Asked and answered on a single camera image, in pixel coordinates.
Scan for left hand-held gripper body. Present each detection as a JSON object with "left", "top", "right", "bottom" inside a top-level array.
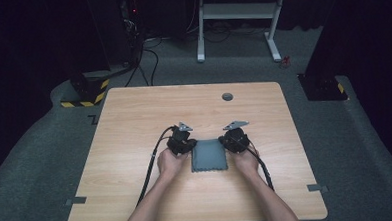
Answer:
[{"left": 165, "top": 121, "right": 195, "bottom": 156}]

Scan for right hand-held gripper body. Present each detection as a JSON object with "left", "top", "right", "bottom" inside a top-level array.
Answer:
[{"left": 221, "top": 119, "right": 252, "bottom": 154}]

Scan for grey-blue cleaning cloth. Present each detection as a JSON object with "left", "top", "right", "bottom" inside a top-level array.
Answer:
[{"left": 189, "top": 137, "right": 230, "bottom": 174}]

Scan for person's right hand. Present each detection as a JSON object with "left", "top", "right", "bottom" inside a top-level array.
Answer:
[{"left": 230, "top": 147, "right": 262, "bottom": 181}]

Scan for person's left hand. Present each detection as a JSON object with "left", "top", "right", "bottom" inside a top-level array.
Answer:
[{"left": 156, "top": 146, "right": 191, "bottom": 184}]

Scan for small red floor object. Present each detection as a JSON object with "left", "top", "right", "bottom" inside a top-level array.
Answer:
[{"left": 279, "top": 55, "right": 292, "bottom": 70}]

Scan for grey tape strip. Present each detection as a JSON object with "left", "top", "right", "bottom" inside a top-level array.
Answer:
[
  {"left": 65, "top": 195, "right": 88, "bottom": 206},
  {"left": 306, "top": 183, "right": 330, "bottom": 194}
]

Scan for black yellow striped stand base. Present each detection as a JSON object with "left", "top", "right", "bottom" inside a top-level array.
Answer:
[{"left": 59, "top": 69, "right": 112, "bottom": 109}]

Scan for dark equipment rack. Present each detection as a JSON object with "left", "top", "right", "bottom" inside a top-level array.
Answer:
[{"left": 118, "top": 0, "right": 146, "bottom": 40}]

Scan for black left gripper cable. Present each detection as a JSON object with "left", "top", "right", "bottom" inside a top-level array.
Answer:
[{"left": 132, "top": 124, "right": 182, "bottom": 207}]

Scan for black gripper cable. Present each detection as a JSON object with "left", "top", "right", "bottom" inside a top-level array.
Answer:
[
  {"left": 241, "top": 140, "right": 276, "bottom": 193},
  {"left": 132, "top": 124, "right": 182, "bottom": 207}
]

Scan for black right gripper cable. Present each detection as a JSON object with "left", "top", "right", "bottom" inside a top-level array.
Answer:
[{"left": 241, "top": 140, "right": 276, "bottom": 193}]

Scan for black floor cables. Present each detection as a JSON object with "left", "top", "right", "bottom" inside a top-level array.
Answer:
[{"left": 123, "top": 38, "right": 166, "bottom": 89}]

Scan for white metal stand frame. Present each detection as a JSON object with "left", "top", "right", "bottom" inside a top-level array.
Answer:
[{"left": 194, "top": 0, "right": 291, "bottom": 66}]

